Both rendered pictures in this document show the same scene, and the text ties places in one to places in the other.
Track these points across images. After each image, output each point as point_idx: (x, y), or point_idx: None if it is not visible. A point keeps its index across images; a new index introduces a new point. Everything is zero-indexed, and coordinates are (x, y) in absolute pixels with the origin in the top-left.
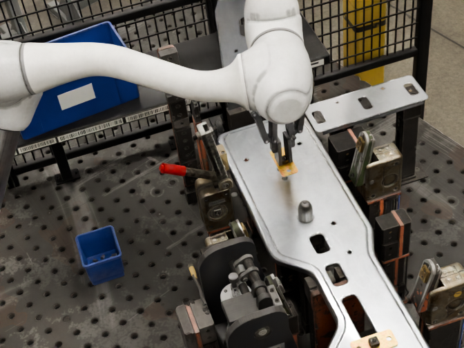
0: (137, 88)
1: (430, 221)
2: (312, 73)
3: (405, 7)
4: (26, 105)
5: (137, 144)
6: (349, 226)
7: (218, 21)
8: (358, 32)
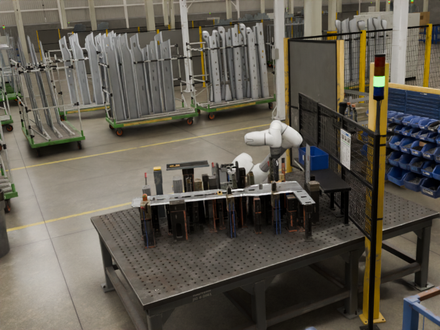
0: (311, 167)
1: (285, 240)
2: (255, 140)
3: (370, 217)
4: (281, 140)
5: None
6: (255, 192)
7: (306, 152)
8: (365, 216)
